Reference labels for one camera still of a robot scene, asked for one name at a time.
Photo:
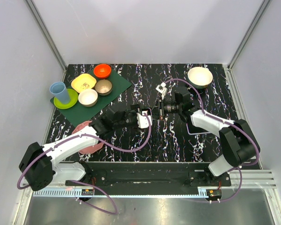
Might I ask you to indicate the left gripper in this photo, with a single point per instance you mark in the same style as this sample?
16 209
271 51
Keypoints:
136 111

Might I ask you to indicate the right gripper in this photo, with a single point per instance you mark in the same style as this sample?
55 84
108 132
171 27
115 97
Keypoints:
160 102

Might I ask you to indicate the black phone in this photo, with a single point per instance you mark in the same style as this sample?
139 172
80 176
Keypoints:
152 112

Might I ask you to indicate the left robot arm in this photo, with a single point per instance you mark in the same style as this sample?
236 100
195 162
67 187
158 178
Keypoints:
39 164

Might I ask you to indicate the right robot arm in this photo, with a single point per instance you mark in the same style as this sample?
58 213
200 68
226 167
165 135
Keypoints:
237 141

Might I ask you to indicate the phone in lilac case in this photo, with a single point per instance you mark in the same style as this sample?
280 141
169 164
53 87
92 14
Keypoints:
192 130

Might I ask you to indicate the bronze metal bowl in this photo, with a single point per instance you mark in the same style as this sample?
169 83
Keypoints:
103 87

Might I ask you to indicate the large white bowl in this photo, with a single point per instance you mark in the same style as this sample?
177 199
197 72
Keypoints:
199 77

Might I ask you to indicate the small white bowl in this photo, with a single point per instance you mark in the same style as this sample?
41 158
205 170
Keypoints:
88 98

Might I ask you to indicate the red bowl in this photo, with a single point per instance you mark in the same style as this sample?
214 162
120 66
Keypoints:
102 71

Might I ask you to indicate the dark green mat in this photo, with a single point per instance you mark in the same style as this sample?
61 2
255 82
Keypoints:
78 113

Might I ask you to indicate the yellow square plate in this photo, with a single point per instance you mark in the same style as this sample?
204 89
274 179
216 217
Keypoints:
83 82

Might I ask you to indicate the pink dotted plate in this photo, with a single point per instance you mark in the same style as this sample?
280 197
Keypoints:
89 149

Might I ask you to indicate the lime green plate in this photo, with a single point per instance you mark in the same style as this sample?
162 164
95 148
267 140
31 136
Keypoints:
73 100

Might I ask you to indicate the blue cup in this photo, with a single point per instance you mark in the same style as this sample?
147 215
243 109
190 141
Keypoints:
59 90

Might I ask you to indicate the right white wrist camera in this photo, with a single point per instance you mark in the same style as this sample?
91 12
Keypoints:
162 89

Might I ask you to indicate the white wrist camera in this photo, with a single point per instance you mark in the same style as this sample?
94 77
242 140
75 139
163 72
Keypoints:
144 119
162 89

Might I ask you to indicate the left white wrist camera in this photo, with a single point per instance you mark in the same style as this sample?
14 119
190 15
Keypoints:
144 119

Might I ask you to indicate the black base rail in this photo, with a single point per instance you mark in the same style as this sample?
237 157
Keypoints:
151 178

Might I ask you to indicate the right aluminium frame post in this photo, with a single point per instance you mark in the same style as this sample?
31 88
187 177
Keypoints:
255 21

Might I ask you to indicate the aluminium frame post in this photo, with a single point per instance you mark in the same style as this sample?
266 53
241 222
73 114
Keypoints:
255 21
42 26

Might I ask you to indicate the left aluminium frame post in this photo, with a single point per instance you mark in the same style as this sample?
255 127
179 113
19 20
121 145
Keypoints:
42 26

